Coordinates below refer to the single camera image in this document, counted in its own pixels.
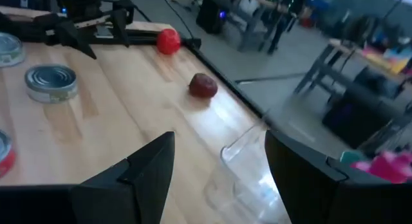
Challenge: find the clear plastic container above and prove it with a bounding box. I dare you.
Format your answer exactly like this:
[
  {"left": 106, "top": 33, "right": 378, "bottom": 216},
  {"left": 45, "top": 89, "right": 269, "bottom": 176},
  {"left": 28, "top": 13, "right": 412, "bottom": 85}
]
[{"left": 202, "top": 122, "right": 292, "bottom": 224}]

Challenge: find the grey metal bench frame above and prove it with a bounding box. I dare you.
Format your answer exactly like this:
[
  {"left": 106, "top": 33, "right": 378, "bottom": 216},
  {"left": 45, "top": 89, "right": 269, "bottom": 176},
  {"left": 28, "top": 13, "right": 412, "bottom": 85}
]
[{"left": 293, "top": 40, "right": 412, "bottom": 122}]

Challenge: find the black computer tower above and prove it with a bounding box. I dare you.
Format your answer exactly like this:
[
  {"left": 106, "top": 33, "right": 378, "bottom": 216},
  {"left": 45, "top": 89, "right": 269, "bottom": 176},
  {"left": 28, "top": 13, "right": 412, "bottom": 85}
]
[{"left": 195, "top": 0, "right": 228, "bottom": 35}]

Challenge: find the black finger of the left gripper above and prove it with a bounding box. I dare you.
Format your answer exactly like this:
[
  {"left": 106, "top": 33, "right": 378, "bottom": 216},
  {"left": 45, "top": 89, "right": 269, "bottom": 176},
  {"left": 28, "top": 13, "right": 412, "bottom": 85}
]
[
  {"left": 55, "top": 21, "right": 98, "bottom": 61},
  {"left": 111, "top": 10, "right": 132, "bottom": 48}
]

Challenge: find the person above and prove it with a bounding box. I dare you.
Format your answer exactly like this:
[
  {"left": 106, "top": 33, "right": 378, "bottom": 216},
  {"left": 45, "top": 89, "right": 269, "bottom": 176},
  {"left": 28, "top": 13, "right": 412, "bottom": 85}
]
[{"left": 257, "top": 0, "right": 305, "bottom": 56}]

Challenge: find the silver tin can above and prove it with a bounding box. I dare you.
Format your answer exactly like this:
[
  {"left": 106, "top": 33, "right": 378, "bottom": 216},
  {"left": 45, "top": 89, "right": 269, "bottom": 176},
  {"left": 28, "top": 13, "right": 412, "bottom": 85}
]
[
  {"left": 24, "top": 64, "right": 79, "bottom": 104},
  {"left": 0, "top": 32, "right": 26, "bottom": 68}
]

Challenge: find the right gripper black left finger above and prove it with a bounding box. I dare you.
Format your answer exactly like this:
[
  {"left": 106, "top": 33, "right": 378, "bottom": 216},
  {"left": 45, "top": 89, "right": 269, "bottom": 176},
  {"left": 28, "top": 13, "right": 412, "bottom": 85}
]
[{"left": 71, "top": 131, "right": 176, "bottom": 224}]

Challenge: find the red label tuna can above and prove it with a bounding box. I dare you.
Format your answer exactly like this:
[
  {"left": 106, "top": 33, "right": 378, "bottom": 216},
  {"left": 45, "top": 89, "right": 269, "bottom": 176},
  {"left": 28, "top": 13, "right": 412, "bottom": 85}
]
[{"left": 0, "top": 129, "right": 17, "bottom": 179}]

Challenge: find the dark red plum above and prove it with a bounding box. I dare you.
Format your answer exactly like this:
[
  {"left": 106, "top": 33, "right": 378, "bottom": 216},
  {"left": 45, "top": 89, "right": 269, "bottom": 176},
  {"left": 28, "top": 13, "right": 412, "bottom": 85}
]
[{"left": 188, "top": 72, "right": 219, "bottom": 99}]

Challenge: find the pink squeeze bottle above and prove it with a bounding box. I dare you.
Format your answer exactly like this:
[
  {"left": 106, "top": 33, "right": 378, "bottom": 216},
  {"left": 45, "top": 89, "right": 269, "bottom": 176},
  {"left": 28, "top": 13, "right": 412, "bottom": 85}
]
[{"left": 350, "top": 149, "right": 412, "bottom": 185}]

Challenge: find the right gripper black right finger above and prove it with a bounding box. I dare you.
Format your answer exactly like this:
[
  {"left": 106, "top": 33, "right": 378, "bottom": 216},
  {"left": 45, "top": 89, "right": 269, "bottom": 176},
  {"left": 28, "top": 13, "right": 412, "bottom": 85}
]
[{"left": 264, "top": 129, "right": 392, "bottom": 224}]

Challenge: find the bright red apple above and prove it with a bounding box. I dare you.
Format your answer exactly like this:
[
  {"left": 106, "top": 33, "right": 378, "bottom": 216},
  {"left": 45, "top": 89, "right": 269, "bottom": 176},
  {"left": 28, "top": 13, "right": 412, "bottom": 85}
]
[{"left": 156, "top": 28, "right": 182, "bottom": 56}]

